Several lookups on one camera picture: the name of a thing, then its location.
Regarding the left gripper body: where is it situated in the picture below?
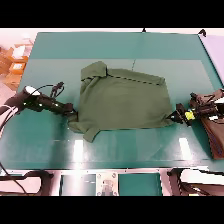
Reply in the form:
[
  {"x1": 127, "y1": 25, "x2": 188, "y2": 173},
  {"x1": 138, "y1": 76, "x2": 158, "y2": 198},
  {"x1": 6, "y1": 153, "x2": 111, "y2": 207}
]
[{"x1": 61, "y1": 102, "x2": 79, "y2": 118}]

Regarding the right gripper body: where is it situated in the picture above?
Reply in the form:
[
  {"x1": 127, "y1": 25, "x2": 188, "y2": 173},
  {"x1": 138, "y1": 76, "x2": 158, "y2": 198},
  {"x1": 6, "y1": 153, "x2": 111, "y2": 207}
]
[{"x1": 166, "y1": 102, "x2": 196, "y2": 127}]

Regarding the green T-shirt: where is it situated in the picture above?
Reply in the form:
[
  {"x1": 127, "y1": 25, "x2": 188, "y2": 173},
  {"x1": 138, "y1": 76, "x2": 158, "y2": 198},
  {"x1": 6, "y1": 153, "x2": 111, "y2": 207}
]
[{"x1": 67, "y1": 60, "x2": 175, "y2": 144}]

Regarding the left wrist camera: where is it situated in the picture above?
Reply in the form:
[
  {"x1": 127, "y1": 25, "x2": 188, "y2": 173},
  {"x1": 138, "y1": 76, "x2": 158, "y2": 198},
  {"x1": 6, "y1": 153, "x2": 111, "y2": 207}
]
[{"x1": 49, "y1": 81, "x2": 66, "y2": 100}]

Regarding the black cable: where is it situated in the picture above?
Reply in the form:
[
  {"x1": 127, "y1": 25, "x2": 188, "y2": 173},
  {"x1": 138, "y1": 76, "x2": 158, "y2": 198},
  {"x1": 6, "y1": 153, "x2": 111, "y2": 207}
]
[{"x1": 31, "y1": 83, "x2": 57, "y2": 96}]

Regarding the silver frame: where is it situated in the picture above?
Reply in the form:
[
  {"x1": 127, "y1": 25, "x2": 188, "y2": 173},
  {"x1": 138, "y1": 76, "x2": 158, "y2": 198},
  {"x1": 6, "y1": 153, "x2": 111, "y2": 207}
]
[{"x1": 0, "y1": 167, "x2": 224, "y2": 197}]

